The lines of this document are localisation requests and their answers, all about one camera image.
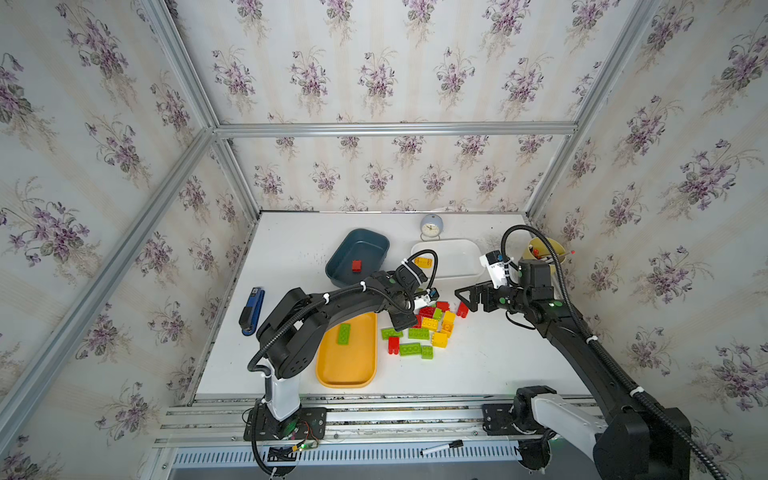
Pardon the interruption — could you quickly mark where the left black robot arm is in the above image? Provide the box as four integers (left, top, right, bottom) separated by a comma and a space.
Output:
247, 249, 439, 421

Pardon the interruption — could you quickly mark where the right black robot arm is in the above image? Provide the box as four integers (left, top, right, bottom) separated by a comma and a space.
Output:
455, 225, 725, 479

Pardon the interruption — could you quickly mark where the white plastic bin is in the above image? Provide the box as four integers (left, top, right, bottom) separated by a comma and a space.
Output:
410, 239, 484, 280

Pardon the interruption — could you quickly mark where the yellow pen cup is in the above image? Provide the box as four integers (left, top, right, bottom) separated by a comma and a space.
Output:
522, 238, 572, 264

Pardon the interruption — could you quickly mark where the yellow lego brick pile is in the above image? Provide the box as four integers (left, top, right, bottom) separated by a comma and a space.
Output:
431, 332, 449, 348

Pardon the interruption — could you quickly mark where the dark teal plastic bin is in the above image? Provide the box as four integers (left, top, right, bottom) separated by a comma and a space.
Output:
325, 228, 390, 288

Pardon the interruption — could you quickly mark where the light blue desk clock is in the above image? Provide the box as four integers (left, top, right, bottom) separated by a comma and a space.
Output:
420, 214, 444, 241

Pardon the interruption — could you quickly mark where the small green lego brick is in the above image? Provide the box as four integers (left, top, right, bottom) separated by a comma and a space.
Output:
420, 345, 434, 360

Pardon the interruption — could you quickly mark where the yellow plastic tray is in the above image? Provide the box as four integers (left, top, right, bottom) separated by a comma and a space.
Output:
316, 313, 378, 389

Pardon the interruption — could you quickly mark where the black marker pen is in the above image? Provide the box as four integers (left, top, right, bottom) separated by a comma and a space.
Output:
419, 440, 464, 457

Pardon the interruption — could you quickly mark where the blue stapler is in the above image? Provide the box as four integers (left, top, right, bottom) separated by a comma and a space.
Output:
238, 287, 265, 336

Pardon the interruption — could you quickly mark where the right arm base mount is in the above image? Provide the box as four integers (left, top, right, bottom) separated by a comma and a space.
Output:
481, 403, 529, 436

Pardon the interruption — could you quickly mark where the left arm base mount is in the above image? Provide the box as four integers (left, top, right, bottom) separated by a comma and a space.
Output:
243, 404, 328, 442

